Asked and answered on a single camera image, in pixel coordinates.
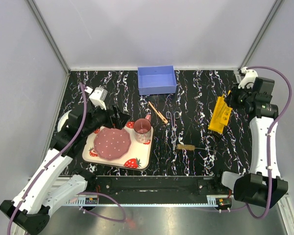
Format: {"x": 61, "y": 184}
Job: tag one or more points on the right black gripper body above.
{"x": 242, "y": 96}

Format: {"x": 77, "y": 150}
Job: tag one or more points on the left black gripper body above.
{"x": 101, "y": 117}

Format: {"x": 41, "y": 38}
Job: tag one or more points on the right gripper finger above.
{"x": 231, "y": 94}
{"x": 229, "y": 102}

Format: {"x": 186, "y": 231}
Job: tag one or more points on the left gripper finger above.
{"x": 116, "y": 110}
{"x": 120, "y": 120}

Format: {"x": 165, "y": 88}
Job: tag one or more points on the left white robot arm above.
{"x": 33, "y": 207}

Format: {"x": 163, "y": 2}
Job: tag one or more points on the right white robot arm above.
{"x": 262, "y": 186}

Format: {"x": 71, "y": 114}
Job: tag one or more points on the yellow test tube rack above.
{"x": 221, "y": 115}

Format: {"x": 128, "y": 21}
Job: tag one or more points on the pink dotted plate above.
{"x": 112, "y": 144}

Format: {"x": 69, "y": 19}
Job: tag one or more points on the pink enamel mug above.
{"x": 142, "y": 129}

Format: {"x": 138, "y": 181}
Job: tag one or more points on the white paper plate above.
{"x": 62, "y": 120}

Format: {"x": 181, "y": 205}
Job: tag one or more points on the strawberry pattern tray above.
{"x": 136, "y": 158}

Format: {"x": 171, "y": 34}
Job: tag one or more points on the wooden test tube clamp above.
{"x": 163, "y": 119}

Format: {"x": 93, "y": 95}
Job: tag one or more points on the metal crucible tongs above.
{"x": 173, "y": 117}

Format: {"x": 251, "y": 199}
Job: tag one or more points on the blue plastic box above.
{"x": 156, "y": 80}

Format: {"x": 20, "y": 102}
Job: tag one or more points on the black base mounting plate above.
{"x": 203, "y": 185}

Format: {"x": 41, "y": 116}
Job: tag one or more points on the test tube brush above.
{"x": 189, "y": 147}

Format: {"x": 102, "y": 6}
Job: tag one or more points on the left power connector box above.
{"x": 91, "y": 200}

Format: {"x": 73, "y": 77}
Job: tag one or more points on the power connector box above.
{"x": 91, "y": 200}
{"x": 224, "y": 202}

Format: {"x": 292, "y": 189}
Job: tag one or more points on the right power connector box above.
{"x": 224, "y": 202}

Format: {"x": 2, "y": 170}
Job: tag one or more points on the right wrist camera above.
{"x": 248, "y": 79}

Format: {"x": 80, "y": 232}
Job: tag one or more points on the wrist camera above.
{"x": 248, "y": 79}
{"x": 97, "y": 96}

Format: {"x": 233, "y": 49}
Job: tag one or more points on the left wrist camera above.
{"x": 97, "y": 96}

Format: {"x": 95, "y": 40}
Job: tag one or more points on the black wire ring stand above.
{"x": 213, "y": 139}

